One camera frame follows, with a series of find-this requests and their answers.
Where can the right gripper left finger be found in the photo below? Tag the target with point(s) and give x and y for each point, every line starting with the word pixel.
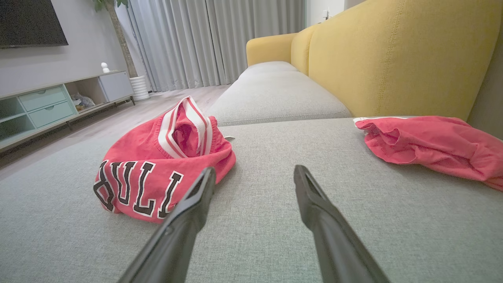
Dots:
pixel 177 243

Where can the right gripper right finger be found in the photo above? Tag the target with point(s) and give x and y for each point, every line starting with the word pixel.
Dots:
pixel 338 251

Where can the red Bulls jersey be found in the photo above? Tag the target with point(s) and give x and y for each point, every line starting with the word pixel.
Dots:
pixel 133 157

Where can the large grey sofa chaise cushion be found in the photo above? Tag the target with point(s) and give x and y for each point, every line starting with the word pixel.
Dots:
pixel 255 157

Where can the red shorts with white stripe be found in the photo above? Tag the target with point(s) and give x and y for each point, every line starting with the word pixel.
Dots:
pixel 432 141

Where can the white ribbed plant pot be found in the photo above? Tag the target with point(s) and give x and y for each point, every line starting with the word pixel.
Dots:
pixel 140 88

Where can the grey sofa seat cushion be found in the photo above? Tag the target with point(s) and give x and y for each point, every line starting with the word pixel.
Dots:
pixel 275 98
pixel 271 67

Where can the soft toy in cabinet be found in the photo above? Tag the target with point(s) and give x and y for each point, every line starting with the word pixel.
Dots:
pixel 83 101

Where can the grey TV cabinet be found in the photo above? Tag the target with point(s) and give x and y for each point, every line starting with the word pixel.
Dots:
pixel 116 84

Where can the mint green cabinet drawer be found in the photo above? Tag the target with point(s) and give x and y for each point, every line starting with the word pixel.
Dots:
pixel 42 98
pixel 51 114

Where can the small white figurine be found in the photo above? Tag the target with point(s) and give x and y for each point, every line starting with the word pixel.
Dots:
pixel 105 67

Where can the yellow sofa backrest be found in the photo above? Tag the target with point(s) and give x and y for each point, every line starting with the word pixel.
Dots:
pixel 393 59

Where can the grey pleated curtain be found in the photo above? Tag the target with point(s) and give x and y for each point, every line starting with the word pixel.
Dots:
pixel 204 39

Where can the indoor plant with brown trunk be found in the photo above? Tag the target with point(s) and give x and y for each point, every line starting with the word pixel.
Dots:
pixel 122 43

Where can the yellow sofa armrest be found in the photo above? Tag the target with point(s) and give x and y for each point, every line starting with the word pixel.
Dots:
pixel 269 49

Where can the black flat television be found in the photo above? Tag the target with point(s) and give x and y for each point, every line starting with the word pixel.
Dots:
pixel 29 21

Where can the white wall switch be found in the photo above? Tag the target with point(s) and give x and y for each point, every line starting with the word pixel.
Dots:
pixel 326 14

